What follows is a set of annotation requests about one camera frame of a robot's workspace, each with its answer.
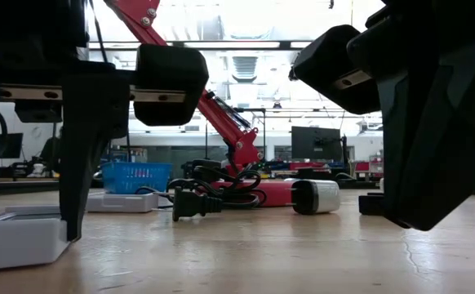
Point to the red storage bin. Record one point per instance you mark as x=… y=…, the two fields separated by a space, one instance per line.
x=307 y=165

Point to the blue plastic basket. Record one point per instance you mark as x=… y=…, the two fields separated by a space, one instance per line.
x=135 y=177

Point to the black computer monitor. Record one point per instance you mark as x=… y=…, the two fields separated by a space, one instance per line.
x=315 y=143
x=13 y=145

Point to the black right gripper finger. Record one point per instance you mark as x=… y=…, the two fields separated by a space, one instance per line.
x=437 y=134

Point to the black power adapter block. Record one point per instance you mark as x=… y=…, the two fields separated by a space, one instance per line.
x=196 y=168

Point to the background workbench with equipment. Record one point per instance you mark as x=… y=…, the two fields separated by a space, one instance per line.
x=29 y=169

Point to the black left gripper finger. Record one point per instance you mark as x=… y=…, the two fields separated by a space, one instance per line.
x=90 y=122

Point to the blue storage bin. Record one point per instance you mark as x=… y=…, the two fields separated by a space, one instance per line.
x=280 y=166

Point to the red desk lamp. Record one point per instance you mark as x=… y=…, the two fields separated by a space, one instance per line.
x=225 y=118

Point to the white case with window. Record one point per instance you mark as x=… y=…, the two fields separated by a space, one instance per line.
x=17 y=245

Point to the person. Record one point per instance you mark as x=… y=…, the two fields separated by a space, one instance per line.
x=51 y=153

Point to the black case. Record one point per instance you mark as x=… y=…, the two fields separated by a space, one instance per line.
x=370 y=204

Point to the long ceiling light strip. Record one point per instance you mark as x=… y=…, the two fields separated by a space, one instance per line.
x=229 y=44

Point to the red storage shelf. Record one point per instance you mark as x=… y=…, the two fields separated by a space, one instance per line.
x=368 y=167

